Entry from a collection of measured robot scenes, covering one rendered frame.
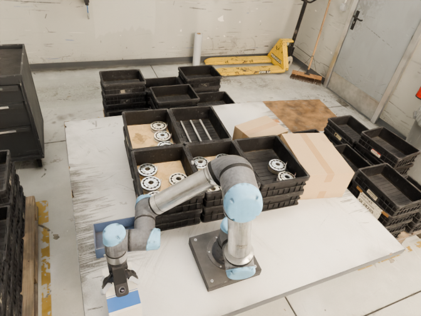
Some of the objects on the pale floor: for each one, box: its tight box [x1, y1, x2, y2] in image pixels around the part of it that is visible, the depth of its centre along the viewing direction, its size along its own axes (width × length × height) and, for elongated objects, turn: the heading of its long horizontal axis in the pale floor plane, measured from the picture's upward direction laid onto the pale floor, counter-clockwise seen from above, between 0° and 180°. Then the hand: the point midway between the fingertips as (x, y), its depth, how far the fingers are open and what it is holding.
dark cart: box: [0, 44, 44, 167], centre depth 269 cm, size 60×45×90 cm
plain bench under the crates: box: [64, 101, 405, 316], centre depth 220 cm, size 160×160×70 cm
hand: (121, 290), depth 128 cm, fingers closed on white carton, 14 cm apart
